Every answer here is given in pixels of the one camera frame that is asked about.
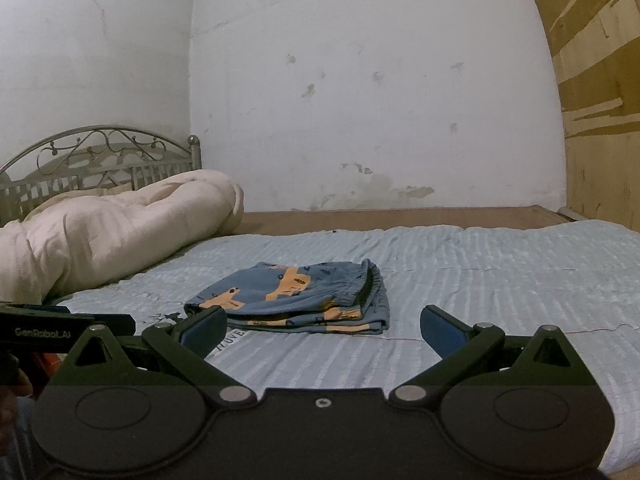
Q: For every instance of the brown wooden bed frame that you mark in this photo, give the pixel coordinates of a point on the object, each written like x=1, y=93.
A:
x=400, y=219

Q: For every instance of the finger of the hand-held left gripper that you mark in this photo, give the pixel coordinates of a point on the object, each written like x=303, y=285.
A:
x=47, y=308
x=117, y=324

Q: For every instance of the plywood panel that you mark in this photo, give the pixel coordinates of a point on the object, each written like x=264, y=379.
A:
x=600, y=85

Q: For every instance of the cream rolled comforter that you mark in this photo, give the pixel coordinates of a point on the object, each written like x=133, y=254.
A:
x=110, y=240

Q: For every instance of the metal scrollwork headboard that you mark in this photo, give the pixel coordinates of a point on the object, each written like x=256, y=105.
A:
x=90, y=160

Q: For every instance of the light blue bed blanket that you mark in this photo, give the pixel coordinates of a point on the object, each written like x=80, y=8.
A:
x=500, y=280

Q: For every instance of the blue printed pants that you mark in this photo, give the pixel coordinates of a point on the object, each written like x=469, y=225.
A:
x=280, y=290

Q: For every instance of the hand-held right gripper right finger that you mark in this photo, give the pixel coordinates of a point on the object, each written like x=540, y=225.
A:
x=440, y=334

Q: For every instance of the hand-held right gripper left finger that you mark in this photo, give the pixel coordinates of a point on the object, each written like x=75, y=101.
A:
x=202, y=329

